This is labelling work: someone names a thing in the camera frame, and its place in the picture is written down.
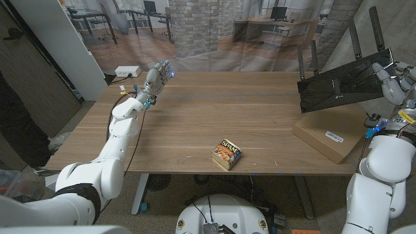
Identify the white robot torso edge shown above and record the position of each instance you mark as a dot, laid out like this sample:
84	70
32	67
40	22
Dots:
65	230

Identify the white power strip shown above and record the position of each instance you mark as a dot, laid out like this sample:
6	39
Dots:
127	71

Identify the white panel board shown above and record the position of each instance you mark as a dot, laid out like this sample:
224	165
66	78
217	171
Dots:
61	42

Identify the spam can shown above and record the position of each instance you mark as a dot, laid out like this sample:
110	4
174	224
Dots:
226	154

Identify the black router with antennas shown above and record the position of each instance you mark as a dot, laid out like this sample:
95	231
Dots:
344	86

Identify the clear plastic bin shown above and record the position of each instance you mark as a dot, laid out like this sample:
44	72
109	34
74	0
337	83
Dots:
16	185

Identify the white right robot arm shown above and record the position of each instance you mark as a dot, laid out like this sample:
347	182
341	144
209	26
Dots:
377	195

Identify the brown cardboard box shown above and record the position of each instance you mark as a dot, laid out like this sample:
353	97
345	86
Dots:
325	130

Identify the white table leg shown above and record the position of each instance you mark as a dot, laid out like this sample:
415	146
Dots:
140	198

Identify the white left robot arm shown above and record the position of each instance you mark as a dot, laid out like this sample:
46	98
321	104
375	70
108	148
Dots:
117	146

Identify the dark wooden door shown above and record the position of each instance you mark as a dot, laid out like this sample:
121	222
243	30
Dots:
29	87

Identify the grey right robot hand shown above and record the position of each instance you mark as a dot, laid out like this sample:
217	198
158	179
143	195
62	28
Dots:
395	91

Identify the grey table leg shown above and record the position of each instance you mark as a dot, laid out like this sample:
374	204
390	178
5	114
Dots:
305	198

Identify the orange object on floor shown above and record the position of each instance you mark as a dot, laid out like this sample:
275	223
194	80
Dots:
305	231

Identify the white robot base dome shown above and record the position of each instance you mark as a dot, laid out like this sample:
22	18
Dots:
224	211

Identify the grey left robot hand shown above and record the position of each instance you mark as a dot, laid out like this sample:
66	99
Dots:
154	81

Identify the person in dark trousers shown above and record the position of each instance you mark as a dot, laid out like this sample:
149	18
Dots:
16	136

